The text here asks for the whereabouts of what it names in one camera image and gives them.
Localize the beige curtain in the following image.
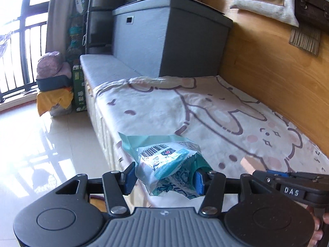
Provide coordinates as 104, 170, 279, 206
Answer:
46, 0, 93, 57

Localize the dark wooden chest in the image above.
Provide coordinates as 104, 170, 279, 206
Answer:
288, 0, 329, 56

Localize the grey fabric storage box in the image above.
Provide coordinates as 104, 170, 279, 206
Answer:
112, 0, 233, 79

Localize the printed cartoon blanket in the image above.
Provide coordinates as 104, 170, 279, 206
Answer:
93, 76, 329, 211

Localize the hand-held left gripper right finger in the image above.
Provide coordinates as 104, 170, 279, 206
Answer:
193, 169, 257, 215

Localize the plastic bottles pack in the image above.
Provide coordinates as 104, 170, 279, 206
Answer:
66, 14, 87, 65

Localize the grey bench cushion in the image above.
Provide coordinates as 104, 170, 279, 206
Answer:
80, 54, 143, 101

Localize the teal white wrapper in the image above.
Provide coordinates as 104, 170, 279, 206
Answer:
118, 132, 214, 199

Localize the person's right hand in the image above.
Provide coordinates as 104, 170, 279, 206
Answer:
308, 209, 329, 247

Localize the black balcony railing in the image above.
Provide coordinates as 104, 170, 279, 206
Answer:
0, 18, 49, 103

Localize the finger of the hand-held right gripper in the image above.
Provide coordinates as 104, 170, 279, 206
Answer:
253, 170, 290, 186

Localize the white green packet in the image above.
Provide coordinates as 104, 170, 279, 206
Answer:
75, 0, 89, 14

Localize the green carton box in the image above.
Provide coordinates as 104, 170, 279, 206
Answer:
72, 65, 89, 113

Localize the pink cloth bundle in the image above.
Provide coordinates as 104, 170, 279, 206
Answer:
37, 51, 72, 79

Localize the black window frame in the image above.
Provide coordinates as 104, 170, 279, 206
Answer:
0, 0, 53, 85

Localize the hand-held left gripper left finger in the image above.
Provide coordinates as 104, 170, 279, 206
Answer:
54, 162, 136, 216

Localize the black shelf unit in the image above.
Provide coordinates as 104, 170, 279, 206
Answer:
86, 0, 127, 56

